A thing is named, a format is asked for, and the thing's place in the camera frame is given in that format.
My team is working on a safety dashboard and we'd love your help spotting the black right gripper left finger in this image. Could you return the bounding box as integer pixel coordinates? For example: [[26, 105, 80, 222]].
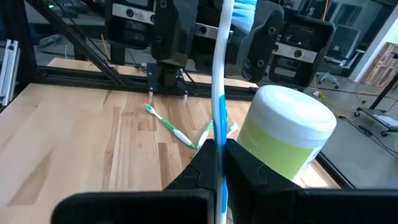
[[50, 139, 218, 224]]

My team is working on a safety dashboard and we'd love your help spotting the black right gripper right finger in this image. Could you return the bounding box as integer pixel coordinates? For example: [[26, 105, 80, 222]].
[[225, 138, 398, 224]]

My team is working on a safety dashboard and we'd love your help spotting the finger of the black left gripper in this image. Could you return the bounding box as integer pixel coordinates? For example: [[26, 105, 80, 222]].
[[225, 8, 285, 84], [151, 0, 199, 68]]

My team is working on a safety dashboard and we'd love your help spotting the green and white toothbrush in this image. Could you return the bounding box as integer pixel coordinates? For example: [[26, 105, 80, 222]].
[[144, 103, 200, 150], [195, 119, 215, 151], [226, 121, 239, 138]]

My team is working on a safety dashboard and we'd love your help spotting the blue and white toothbrush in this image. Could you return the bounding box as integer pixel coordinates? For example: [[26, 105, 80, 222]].
[[211, 0, 259, 224]]

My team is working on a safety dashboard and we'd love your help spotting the grey office chair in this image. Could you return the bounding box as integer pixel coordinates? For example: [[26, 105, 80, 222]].
[[317, 24, 365, 90]]

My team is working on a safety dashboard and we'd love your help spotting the disinfecting wipes canister green label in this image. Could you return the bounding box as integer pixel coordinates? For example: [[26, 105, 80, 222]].
[[235, 84, 338, 185]]

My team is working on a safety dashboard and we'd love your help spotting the wooden crate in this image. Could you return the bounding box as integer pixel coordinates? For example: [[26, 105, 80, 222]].
[[359, 41, 398, 88]]

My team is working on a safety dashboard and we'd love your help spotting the black floor stand base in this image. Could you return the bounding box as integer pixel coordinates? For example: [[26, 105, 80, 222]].
[[353, 80, 398, 138]]

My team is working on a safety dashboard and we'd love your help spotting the silver aluminium extrusion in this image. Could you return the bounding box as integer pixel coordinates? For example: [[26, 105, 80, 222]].
[[0, 39, 21, 107]]

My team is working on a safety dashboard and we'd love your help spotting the yellow extension cable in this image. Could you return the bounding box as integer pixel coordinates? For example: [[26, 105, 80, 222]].
[[313, 0, 398, 121]]

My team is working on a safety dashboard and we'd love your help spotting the black floor cable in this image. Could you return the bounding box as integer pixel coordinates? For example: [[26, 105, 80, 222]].
[[337, 114, 398, 158]]

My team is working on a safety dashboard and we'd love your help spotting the black aluminium frame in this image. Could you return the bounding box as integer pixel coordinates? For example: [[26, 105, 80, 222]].
[[0, 0, 355, 190]]

